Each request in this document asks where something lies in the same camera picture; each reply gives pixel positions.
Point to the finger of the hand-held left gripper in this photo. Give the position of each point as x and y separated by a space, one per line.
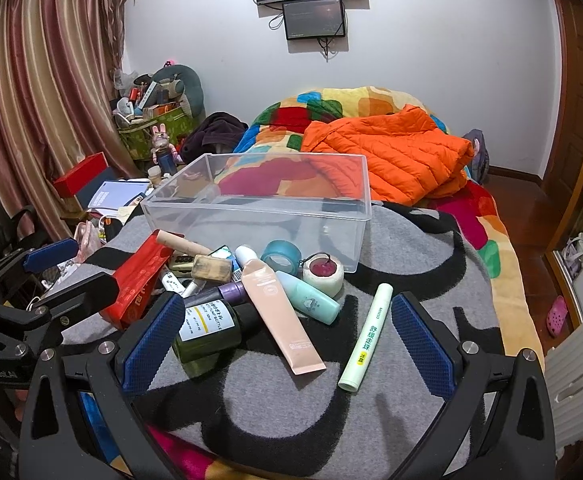
86 287
51 255

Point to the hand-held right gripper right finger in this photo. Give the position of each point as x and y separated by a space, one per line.
424 345

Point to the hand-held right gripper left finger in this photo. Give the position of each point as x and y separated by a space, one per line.
151 345

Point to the red packet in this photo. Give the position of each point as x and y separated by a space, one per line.
136 280

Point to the dark green labelled bottle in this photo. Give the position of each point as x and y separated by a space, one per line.
206 332

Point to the light green tube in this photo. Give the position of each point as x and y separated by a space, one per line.
366 340

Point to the white printed tube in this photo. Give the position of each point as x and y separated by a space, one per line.
171 280

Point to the tan cardboard tube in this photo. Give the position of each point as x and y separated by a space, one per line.
181 244

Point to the small teal bottle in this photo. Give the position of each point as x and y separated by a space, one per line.
306 300

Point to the clear plastic storage box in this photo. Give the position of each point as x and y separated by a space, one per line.
196 220

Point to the beige cosmetic tube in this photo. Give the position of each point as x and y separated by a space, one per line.
281 315

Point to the pink bag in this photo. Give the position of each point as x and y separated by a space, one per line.
89 240

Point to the red box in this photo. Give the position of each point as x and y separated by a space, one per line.
79 175

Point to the blue notebook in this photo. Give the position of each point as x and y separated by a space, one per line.
116 194

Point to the purple bottle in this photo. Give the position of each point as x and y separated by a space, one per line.
226 292

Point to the brown compact case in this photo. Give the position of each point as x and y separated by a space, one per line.
211 267

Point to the white round candle jar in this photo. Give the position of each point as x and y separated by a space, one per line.
326 280

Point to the colourful patchwork blanket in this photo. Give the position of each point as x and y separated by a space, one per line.
476 230

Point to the pink clog shoe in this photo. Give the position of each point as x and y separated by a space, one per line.
557 317

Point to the green storage box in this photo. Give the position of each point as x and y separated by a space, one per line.
139 137

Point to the teal tape roll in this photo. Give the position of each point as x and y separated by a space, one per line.
271 252

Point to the pink rabbit toy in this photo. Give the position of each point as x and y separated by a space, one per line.
162 142

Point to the striped pink beige curtain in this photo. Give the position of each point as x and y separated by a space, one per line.
41 95

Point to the white shoes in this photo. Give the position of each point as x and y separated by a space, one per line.
579 255

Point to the orange puffer jacket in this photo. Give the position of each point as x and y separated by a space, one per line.
396 155

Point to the purple bag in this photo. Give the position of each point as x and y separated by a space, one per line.
477 155

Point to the dark clothes pile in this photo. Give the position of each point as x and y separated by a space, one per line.
214 135

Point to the wooden door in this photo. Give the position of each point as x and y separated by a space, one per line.
579 110

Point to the small wall screen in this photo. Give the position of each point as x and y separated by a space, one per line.
314 17

